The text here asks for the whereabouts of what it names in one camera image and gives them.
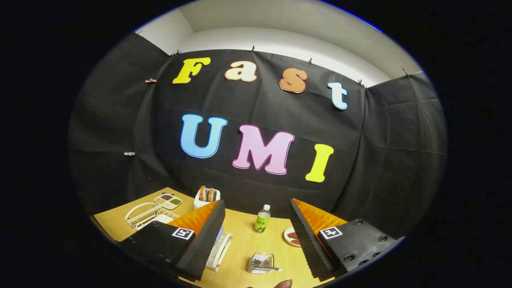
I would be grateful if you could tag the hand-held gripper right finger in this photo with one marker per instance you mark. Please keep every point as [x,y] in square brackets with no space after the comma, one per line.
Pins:
[306,244]

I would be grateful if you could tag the white divided condiment tray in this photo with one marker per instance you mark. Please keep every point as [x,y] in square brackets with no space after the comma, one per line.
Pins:
[168,201]

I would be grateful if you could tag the red meat piece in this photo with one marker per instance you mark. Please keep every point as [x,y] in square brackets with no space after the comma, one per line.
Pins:
[293,234]
[296,242]

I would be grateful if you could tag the green label drink bottle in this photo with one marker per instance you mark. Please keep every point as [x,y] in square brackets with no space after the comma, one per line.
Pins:
[262,222]

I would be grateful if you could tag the toast slice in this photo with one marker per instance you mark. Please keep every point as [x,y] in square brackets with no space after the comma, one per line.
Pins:
[210,194]
[202,193]

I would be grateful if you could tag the blue plate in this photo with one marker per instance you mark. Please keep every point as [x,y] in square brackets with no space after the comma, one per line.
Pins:
[219,236]

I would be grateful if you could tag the small white plate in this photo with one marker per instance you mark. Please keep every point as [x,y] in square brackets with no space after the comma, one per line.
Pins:
[288,236]

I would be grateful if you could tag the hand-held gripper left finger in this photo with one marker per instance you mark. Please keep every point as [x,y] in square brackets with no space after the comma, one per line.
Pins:
[202,248]

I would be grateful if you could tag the white toaster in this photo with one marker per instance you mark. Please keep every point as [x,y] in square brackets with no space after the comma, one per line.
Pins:
[200,204]

